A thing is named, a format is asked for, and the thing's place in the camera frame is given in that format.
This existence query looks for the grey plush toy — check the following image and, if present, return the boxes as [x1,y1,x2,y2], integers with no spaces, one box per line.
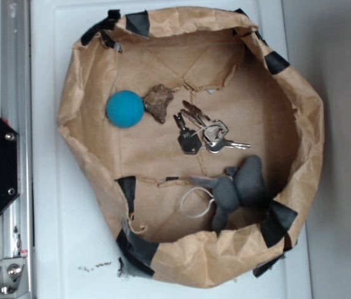
[191,155,271,232]

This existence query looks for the brown rock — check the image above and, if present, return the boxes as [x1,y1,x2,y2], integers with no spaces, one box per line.
[143,84,174,124]

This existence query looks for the white loop string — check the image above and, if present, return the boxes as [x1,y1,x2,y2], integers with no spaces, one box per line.
[180,186,215,219]

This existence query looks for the silver key bunch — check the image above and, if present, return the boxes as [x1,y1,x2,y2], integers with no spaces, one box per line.
[174,100,251,154]

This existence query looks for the blue rubber ball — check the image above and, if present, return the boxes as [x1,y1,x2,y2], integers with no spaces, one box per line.
[106,90,144,128]

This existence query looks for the aluminium rail profile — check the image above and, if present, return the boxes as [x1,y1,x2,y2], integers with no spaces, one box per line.
[1,1,36,298]

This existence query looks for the metal corner bracket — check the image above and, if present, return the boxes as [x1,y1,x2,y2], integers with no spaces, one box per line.
[0,257,29,298]

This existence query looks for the brown paper bag bin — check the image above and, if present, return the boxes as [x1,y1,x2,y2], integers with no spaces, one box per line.
[57,7,324,288]

